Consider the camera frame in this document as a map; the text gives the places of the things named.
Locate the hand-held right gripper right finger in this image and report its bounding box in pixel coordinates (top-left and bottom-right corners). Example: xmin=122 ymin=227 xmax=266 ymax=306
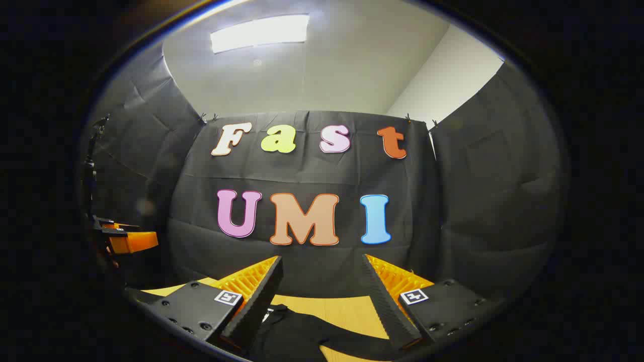
xmin=362 ymin=254 xmax=500 ymax=351

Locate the black backdrop cloth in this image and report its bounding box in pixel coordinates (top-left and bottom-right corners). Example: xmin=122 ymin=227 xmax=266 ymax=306
xmin=83 ymin=48 xmax=564 ymax=302

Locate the black stand with cable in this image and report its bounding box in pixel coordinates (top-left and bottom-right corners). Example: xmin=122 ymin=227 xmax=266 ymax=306
xmin=82 ymin=116 xmax=110 ymax=222

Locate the white ceiling light panel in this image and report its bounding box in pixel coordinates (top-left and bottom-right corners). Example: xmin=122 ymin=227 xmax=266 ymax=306
xmin=210 ymin=14 xmax=310 ymax=54

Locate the black buttoned cardigan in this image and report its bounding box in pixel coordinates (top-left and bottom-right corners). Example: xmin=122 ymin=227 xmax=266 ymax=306
xmin=250 ymin=303 xmax=400 ymax=362

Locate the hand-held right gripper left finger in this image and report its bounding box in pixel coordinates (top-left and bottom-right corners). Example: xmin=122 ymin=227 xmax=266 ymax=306
xmin=126 ymin=255 xmax=284 ymax=353

